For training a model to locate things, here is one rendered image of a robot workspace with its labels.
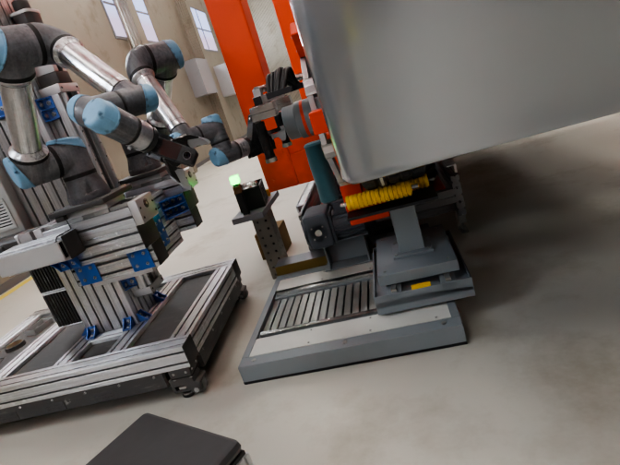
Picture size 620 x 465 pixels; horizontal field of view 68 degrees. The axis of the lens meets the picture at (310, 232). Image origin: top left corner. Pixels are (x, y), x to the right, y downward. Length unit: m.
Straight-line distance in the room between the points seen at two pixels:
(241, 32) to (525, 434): 1.90
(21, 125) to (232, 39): 1.04
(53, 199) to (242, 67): 1.00
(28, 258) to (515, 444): 1.62
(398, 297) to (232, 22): 1.43
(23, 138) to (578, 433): 1.77
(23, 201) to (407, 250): 1.57
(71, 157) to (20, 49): 0.42
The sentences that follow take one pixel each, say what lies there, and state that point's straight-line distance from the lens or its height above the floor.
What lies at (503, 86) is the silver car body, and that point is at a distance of 0.80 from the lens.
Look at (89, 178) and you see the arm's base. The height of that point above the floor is 0.89.
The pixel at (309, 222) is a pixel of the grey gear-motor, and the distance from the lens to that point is 2.15.
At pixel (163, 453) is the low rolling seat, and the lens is 1.13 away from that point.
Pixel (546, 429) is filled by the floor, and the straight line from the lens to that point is 1.39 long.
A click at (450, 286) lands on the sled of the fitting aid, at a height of 0.15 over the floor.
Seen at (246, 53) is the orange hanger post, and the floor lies 1.18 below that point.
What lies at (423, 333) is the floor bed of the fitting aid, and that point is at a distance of 1.66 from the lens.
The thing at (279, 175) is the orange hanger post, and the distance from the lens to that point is 2.32.
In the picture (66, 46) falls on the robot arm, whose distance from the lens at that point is 1.56.
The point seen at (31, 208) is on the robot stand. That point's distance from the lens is 2.21.
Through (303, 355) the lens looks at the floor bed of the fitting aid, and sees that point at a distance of 1.72.
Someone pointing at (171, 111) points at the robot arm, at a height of 1.03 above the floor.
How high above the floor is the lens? 0.97
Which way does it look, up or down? 17 degrees down
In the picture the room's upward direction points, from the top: 18 degrees counter-clockwise
